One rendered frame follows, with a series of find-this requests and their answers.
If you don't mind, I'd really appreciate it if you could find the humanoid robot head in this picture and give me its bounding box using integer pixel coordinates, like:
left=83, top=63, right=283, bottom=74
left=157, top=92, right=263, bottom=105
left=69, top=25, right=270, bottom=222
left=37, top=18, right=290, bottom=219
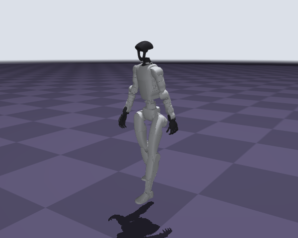
left=135, top=41, right=154, bottom=66

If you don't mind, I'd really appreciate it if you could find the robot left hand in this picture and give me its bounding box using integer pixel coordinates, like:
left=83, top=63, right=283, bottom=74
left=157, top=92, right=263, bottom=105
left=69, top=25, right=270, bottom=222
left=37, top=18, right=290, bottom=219
left=166, top=115, right=178, bottom=135

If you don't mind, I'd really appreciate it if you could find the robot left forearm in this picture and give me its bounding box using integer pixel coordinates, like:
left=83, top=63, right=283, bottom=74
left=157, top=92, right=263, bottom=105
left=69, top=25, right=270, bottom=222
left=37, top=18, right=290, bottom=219
left=162, top=91, right=175, bottom=120

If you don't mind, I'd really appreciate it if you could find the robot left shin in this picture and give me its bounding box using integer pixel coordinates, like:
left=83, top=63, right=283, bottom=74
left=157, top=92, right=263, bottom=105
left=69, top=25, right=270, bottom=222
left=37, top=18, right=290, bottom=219
left=144, top=153, right=160, bottom=194

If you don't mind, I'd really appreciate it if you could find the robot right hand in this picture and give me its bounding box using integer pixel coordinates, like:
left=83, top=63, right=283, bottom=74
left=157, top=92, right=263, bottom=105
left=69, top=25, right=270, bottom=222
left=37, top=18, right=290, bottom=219
left=118, top=107, right=129, bottom=128

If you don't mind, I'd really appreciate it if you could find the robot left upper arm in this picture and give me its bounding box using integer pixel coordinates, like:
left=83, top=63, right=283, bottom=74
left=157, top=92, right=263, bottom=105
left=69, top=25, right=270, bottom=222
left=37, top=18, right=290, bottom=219
left=150, top=66, right=168, bottom=100

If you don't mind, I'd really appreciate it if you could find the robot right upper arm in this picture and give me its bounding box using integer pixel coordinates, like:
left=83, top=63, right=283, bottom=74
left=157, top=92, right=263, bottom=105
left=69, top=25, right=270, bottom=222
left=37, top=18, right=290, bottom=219
left=129, top=65, right=139, bottom=94

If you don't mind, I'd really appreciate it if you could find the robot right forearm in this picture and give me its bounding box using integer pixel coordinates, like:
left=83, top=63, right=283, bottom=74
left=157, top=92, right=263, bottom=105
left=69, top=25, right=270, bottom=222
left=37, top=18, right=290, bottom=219
left=125, top=92, right=136, bottom=112

